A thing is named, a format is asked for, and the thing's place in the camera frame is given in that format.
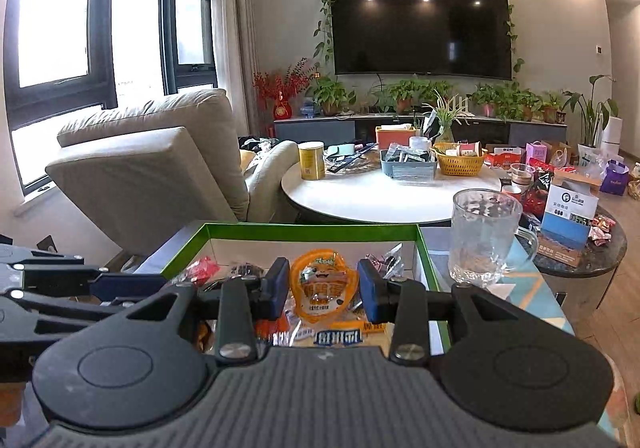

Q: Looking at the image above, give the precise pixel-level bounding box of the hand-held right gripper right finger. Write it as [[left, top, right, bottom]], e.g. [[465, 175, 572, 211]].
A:
[[356, 258, 516, 361]]

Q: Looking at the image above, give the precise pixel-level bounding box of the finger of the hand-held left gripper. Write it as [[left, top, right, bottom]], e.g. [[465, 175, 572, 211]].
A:
[[0, 297, 151, 381], [0, 243, 167, 300]]

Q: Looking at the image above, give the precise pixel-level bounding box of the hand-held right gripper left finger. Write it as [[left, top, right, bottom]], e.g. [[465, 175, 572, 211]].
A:
[[125, 255, 292, 363]]

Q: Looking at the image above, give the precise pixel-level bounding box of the clear dark snack packet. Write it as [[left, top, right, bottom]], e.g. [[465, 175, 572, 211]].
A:
[[365, 243, 406, 279]]

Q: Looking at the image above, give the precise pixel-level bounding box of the small black snack packet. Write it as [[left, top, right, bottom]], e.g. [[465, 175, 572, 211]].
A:
[[227, 264, 266, 281]]

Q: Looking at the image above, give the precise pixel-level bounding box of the orange egg snack packet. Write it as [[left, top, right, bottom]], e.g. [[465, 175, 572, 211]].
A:
[[289, 249, 361, 326]]

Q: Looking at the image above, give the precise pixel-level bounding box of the green cardboard box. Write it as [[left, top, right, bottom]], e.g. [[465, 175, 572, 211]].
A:
[[135, 222, 451, 364]]

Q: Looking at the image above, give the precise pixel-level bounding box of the yellow packet with blue print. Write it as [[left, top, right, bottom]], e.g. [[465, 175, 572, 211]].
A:
[[310, 320, 393, 360]]

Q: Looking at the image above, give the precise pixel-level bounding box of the small red snack packet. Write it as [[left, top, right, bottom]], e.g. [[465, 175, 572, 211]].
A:
[[175, 257, 221, 286]]

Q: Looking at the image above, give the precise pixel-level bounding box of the round white table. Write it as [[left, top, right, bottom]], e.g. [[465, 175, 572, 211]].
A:
[[281, 150, 503, 225]]

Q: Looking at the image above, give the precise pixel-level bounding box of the beige armchair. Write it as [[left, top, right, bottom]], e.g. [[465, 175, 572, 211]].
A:
[[45, 89, 301, 256]]

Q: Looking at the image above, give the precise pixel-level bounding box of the blue plastic basket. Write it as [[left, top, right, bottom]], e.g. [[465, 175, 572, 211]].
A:
[[380, 148, 440, 186]]

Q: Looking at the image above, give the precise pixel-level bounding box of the yellow can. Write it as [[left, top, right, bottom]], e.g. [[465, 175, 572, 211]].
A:
[[298, 141, 327, 181]]

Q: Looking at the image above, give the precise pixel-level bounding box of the pile of dark packets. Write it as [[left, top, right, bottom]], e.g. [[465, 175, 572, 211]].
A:
[[324, 142, 382, 175]]

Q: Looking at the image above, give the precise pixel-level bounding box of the dark clothes pile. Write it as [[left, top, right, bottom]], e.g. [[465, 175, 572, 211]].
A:
[[237, 135, 281, 154]]

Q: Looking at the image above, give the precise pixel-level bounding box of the teal patterned mat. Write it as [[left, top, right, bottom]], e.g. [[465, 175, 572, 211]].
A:
[[420, 225, 576, 359]]

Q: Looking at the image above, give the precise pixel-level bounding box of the orange tissue box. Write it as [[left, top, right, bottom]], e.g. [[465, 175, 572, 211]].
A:
[[375, 125, 418, 150]]

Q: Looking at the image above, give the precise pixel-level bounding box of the yellow woven basket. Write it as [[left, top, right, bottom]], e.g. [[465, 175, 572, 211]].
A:
[[434, 142, 487, 177]]

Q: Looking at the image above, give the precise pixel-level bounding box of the grey television cabinet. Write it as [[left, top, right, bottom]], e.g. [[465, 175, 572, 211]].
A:
[[272, 114, 568, 151]]

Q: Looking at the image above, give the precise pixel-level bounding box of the spider plant in vase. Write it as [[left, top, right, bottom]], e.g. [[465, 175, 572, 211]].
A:
[[422, 90, 466, 145]]

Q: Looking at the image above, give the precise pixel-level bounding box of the red white box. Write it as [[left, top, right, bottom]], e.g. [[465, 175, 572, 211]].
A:
[[486, 145, 526, 170]]

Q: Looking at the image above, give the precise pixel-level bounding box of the paper bowl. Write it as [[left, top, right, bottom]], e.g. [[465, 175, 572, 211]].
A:
[[510, 164, 537, 186]]

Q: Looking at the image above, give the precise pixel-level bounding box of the red flower arrangement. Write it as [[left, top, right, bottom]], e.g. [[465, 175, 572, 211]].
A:
[[252, 58, 321, 121]]

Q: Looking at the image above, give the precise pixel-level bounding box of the pile of red snack packets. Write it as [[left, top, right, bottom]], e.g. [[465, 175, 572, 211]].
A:
[[522, 157, 557, 224]]

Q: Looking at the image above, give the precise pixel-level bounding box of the row of potted plants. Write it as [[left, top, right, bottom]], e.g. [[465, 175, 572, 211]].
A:
[[306, 75, 567, 125]]

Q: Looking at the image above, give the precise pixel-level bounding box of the white blue carton box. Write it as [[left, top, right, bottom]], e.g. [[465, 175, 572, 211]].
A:
[[540, 177, 600, 269]]

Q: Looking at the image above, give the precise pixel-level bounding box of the round dark glass table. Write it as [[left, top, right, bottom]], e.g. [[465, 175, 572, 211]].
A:
[[515, 200, 628, 329]]

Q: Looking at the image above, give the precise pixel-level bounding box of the pile of small candy packets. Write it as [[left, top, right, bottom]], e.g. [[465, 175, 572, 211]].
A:
[[587, 215, 616, 246]]

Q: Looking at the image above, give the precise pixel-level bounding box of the beige curtain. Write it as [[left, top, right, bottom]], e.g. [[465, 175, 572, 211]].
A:
[[212, 0, 261, 129]]

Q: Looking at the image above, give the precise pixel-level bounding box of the narrow black-framed window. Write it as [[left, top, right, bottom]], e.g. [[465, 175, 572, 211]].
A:
[[160, 0, 218, 96]]

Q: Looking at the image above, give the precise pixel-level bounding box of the green ivy vine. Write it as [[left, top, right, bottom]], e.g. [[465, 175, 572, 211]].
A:
[[312, 0, 526, 74]]

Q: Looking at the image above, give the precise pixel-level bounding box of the large black-framed window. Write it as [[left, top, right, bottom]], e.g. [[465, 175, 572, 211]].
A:
[[5, 0, 118, 131]]

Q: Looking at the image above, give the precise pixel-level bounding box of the purple bag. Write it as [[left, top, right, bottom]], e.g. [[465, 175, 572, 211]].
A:
[[599, 160, 628, 196]]

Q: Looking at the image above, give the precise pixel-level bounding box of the tall leafy floor plant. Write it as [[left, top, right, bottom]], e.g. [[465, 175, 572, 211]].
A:
[[562, 74, 620, 149]]

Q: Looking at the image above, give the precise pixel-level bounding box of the white humidifier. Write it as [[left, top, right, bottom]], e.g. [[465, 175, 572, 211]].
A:
[[602, 116, 625, 161]]

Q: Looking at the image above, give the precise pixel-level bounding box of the wall television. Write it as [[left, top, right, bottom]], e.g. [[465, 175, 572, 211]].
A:
[[329, 0, 515, 81]]

